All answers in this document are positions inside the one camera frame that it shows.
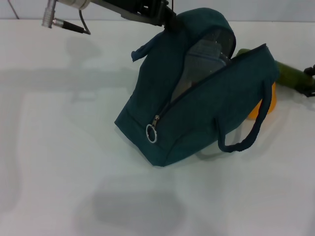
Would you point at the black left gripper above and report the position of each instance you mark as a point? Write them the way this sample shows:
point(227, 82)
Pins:
point(133, 8)

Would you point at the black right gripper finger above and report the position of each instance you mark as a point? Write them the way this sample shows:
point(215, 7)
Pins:
point(310, 70)
point(306, 91)

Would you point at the green cucumber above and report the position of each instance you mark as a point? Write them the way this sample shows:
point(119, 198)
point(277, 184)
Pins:
point(288, 73)

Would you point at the clear plastic food container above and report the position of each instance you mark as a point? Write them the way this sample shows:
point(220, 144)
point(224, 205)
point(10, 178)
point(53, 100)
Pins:
point(204, 59)

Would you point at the dark teal zipper bag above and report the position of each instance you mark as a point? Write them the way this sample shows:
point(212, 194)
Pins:
point(197, 110)

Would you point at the orange yellow pear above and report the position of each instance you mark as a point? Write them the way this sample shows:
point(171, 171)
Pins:
point(270, 100)

